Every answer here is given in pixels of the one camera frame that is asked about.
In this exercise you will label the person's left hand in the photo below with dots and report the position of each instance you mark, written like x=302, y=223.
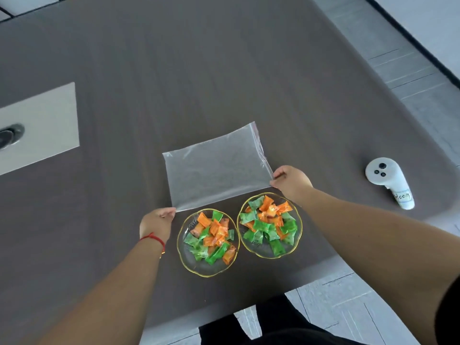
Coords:
x=155, y=223

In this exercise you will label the person's right hand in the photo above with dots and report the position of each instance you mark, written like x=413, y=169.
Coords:
x=294, y=183

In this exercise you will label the person's right fingers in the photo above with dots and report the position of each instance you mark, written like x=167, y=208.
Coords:
x=279, y=176

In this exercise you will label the person's left fingers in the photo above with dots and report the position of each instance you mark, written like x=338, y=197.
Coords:
x=167, y=212

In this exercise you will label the clear plastic zip bag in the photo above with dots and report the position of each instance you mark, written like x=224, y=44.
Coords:
x=215, y=168

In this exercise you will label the person's left forearm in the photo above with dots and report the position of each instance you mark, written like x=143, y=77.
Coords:
x=115, y=291

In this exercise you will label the person's right forearm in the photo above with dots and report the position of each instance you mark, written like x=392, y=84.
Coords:
x=373, y=244

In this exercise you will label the pile of orange green candies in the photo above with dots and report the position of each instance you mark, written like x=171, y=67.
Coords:
x=212, y=237
x=268, y=222

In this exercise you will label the gold-rimmed glass plate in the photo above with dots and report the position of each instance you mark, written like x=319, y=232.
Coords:
x=194, y=262
x=264, y=250

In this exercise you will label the white handheld controller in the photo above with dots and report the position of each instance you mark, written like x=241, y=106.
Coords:
x=390, y=177

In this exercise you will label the black trousers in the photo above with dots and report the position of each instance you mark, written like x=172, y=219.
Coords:
x=284, y=323

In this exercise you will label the black round panel knob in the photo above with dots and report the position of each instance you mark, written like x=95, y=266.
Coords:
x=10, y=135

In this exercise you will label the black shirt sleeve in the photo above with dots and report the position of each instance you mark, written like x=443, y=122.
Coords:
x=449, y=316

